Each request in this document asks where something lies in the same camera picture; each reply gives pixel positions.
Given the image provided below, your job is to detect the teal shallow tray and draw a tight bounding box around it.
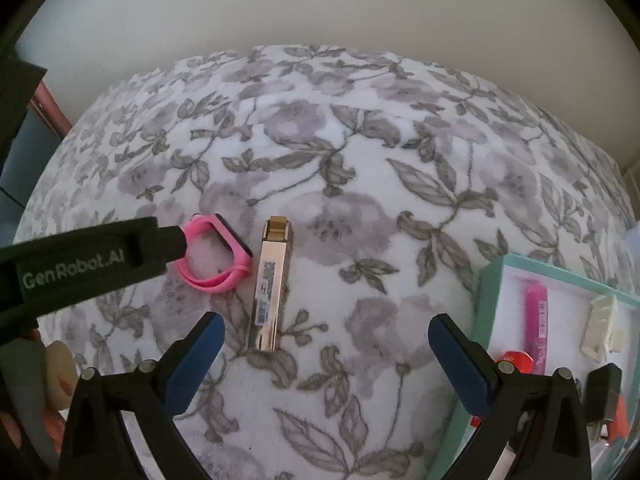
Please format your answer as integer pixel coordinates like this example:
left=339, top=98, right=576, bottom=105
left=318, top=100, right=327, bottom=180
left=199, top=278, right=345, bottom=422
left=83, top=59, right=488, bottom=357
left=440, top=254, right=640, bottom=480

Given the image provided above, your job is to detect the gold patterned lighter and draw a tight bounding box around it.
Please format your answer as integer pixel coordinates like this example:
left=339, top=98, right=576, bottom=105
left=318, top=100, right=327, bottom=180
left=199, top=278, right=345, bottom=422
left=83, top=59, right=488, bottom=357
left=247, top=216, right=293, bottom=353

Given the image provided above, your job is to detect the red and white glue stick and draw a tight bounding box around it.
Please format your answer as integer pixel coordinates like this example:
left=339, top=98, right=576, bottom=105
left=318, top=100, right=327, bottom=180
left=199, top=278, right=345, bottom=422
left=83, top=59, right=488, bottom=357
left=492, top=350, right=533, bottom=376

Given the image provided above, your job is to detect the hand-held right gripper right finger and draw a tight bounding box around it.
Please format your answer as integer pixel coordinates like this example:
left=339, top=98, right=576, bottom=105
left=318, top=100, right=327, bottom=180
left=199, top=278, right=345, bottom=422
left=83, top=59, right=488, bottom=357
left=428, top=313, right=596, bottom=480

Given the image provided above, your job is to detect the pink watch band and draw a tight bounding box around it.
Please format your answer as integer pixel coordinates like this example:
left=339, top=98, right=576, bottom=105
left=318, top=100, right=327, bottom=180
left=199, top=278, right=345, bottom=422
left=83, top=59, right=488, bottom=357
left=176, top=213, right=253, bottom=293

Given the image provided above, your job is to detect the grey floral blanket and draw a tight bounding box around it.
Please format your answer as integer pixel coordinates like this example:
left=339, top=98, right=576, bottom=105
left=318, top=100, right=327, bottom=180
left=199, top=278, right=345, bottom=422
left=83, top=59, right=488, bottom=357
left=12, top=44, right=633, bottom=480

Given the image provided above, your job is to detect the magenta plastic toy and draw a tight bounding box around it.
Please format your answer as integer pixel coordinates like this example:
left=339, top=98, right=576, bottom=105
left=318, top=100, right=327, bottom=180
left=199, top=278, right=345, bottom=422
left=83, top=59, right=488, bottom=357
left=522, top=279, right=549, bottom=375

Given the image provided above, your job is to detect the black charger block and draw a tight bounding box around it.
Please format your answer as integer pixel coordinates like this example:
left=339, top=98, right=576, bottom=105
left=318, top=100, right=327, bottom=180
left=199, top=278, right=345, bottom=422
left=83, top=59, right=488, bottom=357
left=585, top=364, right=623, bottom=423

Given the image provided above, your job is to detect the pink board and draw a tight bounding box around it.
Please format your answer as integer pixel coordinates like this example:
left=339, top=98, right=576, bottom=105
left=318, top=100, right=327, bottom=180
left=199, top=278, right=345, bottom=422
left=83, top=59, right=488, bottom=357
left=27, top=82, right=76, bottom=138

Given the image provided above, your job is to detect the white ribbed plastic holder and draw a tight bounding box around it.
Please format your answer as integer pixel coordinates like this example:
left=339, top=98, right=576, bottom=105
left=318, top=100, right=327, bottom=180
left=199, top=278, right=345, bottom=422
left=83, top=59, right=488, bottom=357
left=580, top=294, right=626, bottom=361

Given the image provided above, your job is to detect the beige round object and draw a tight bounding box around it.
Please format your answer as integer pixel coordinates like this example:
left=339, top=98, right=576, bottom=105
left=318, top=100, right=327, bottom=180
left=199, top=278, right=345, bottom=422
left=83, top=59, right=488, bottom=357
left=44, top=340, right=80, bottom=413

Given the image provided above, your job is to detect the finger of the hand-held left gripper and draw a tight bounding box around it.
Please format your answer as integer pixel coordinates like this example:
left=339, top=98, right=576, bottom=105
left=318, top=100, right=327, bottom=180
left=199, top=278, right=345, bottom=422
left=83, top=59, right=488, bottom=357
left=157, top=224, right=190, bottom=273

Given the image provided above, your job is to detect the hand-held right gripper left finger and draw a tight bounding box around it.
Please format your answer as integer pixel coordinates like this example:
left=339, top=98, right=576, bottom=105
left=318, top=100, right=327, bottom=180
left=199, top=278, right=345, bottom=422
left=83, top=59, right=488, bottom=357
left=57, top=311, right=226, bottom=480

